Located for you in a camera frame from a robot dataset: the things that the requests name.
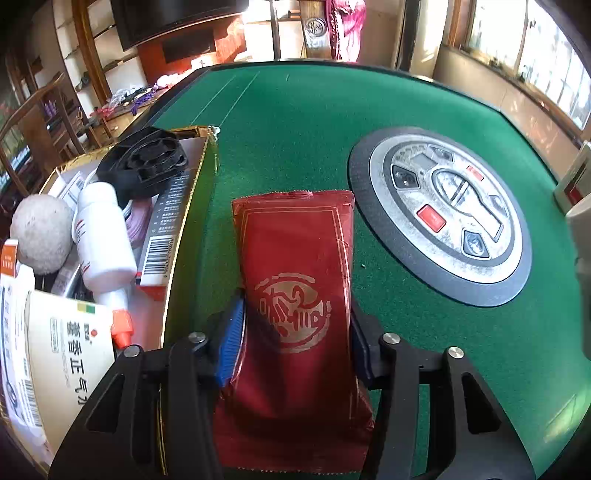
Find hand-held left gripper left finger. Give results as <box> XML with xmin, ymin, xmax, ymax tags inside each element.
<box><xmin>48</xmin><ymin>295</ymin><xmax>245</xmax><ymax>480</ymax></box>

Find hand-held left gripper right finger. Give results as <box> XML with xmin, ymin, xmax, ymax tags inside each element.
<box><xmin>348</xmin><ymin>300</ymin><xmax>536</xmax><ymax>480</ymax></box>

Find red foil packet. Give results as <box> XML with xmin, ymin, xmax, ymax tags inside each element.
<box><xmin>213</xmin><ymin>189</ymin><xmax>376</xmax><ymax>476</ymax></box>

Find gold-rimmed cardboard box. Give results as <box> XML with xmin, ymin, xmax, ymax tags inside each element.
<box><xmin>0</xmin><ymin>124</ymin><xmax>221</xmax><ymax>476</ymax></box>

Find long striped box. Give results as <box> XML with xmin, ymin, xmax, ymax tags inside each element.
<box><xmin>134</xmin><ymin>173</ymin><xmax>195</xmax><ymax>301</ymax></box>

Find round table control panel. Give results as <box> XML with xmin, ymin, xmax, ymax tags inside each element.
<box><xmin>347</xmin><ymin>128</ymin><xmax>533</xmax><ymax>308</ymax></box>

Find pink printed pouch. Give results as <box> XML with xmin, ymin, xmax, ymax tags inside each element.
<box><xmin>126</xmin><ymin>200</ymin><xmax>153</xmax><ymax>247</ymax></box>

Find white bottle orange cap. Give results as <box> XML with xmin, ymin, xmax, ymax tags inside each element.
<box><xmin>71</xmin><ymin>181</ymin><xmax>139</xmax><ymax>352</ymax></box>

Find large white medicine box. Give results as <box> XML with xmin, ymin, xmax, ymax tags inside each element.
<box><xmin>23</xmin><ymin>288</ymin><xmax>118</xmax><ymax>462</ymax></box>

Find black fan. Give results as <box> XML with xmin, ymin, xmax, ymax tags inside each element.
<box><xmin>96</xmin><ymin>128</ymin><xmax>190</xmax><ymax>208</ymax></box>

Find cream plush ball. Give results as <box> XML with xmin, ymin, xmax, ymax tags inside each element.
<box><xmin>10</xmin><ymin>194</ymin><xmax>75</xmax><ymax>276</ymax></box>

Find colourful beads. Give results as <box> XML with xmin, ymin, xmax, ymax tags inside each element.
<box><xmin>92</xmin><ymin>76</ymin><xmax>185</xmax><ymax>121</ymax></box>

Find large white bottle red cap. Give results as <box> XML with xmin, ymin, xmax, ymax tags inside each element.
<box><xmin>551</xmin><ymin>141</ymin><xmax>591</xmax><ymax>264</ymax></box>

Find red television cabinet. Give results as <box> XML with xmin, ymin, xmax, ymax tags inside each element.
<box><xmin>139</xmin><ymin>16</ymin><xmax>245</xmax><ymax>81</ymax></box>

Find wooden armchair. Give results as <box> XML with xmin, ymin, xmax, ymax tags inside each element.
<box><xmin>0</xmin><ymin>71</ymin><xmax>88</xmax><ymax>195</ymax></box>

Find wooden chair round emblem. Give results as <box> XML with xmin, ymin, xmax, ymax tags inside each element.
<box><xmin>270</xmin><ymin>0</ymin><xmax>365</xmax><ymax>61</ymax></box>

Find black television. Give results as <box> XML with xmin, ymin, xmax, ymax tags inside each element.
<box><xmin>111</xmin><ymin>0</ymin><xmax>250</xmax><ymax>51</ymax></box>

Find pink cloth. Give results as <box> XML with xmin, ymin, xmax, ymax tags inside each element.
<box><xmin>325</xmin><ymin>0</ymin><xmax>366</xmax><ymax>63</ymax></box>

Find window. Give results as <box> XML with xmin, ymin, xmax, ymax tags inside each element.
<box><xmin>455</xmin><ymin>0</ymin><xmax>591</xmax><ymax>134</ymax></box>

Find wooden wall shelf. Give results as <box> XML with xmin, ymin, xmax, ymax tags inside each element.
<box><xmin>28</xmin><ymin>0</ymin><xmax>153</xmax><ymax>139</ymax></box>

